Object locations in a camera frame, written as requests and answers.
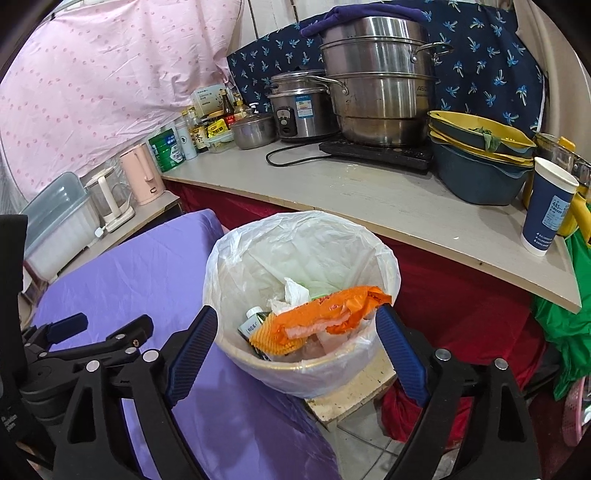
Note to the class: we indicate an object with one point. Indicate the pale blue thermos bottle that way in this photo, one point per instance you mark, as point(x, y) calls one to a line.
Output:
point(188, 141)

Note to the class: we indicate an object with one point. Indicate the pink electric kettle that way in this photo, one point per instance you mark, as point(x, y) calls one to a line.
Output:
point(141, 177)

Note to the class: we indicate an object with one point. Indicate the glass lidded pot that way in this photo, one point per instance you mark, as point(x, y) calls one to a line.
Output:
point(565, 157)

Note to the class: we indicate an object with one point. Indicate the blue paper cup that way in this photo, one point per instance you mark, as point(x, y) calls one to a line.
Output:
point(547, 212)

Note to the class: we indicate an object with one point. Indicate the yellow container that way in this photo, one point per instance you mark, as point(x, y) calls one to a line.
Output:
point(575, 217)

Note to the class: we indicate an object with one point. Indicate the pink plastic basket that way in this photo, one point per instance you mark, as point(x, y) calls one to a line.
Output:
point(579, 415)

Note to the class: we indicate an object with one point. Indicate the orange snack packet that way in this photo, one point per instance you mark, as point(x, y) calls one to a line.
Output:
point(332, 304)

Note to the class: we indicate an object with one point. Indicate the orange waffle sponge cloth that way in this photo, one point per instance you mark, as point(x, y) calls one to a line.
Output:
point(268, 339)

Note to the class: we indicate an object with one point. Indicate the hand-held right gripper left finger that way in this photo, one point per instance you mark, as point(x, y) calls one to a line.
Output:
point(191, 355)

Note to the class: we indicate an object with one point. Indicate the steel rice cooker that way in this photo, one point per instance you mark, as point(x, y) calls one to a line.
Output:
point(295, 115)

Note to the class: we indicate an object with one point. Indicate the large steel steamer pot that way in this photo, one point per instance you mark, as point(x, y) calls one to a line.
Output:
point(378, 92)

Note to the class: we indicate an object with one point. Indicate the navy printed cloth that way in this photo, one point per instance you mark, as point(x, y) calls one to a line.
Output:
point(485, 55)

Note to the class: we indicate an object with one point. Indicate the purple cloth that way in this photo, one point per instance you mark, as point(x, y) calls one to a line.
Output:
point(360, 14)

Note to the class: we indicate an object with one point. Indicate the waste bin with white liner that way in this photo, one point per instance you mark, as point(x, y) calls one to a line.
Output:
point(258, 258)

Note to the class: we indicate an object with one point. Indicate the green white milk carton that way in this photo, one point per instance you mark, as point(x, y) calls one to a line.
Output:
point(251, 325)

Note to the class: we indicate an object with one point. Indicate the pink dotted cloth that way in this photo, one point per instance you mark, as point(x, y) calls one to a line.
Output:
point(92, 83)

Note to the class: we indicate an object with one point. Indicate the white dish box grey lid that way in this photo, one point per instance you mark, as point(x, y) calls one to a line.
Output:
point(60, 240)

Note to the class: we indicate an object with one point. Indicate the green tin can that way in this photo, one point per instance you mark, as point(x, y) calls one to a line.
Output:
point(166, 150)

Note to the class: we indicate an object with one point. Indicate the white power plug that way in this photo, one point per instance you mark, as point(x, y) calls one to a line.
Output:
point(99, 232)

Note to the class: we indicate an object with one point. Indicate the green plastic bag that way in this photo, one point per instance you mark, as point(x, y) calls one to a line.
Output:
point(570, 323)

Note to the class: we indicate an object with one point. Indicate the amber sauce bottle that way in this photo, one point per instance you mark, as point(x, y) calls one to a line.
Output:
point(240, 110)

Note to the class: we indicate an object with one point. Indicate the purple tablecloth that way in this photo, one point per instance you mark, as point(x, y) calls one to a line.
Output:
point(138, 277)

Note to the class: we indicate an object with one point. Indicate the black induction cooker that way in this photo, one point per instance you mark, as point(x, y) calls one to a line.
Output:
point(369, 154)

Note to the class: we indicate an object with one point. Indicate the wooden stool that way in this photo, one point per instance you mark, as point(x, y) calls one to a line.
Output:
point(341, 406)

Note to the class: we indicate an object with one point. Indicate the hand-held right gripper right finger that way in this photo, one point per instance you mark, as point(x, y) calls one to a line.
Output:
point(401, 355)

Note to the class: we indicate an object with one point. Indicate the dark bottle red label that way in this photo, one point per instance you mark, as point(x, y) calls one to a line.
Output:
point(226, 106)

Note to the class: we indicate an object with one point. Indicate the yellow packet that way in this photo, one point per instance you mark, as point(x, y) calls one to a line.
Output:
point(217, 128)

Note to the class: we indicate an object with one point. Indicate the clear glass food container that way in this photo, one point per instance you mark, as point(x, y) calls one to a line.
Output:
point(220, 144)

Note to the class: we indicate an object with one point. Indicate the small steel pot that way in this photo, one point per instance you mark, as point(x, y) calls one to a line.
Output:
point(254, 131)

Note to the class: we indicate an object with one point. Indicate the white green carton box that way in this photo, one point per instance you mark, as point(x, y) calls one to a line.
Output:
point(207, 99)

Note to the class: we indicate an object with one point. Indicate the dark bottle white label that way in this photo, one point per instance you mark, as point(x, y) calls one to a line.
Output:
point(199, 136)

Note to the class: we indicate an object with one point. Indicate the glass electric kettle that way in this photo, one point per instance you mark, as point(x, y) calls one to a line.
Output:
point(108, 198)

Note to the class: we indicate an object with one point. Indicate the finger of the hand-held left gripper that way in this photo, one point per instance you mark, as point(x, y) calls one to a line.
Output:
point(64, 325)
point(124, 334)

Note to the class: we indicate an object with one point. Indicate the stacked yellow blue basins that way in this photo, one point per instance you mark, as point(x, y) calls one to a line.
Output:
point(471, 180)

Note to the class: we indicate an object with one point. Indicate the clear plastic bag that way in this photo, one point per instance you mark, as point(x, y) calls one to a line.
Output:
point(323, 346)

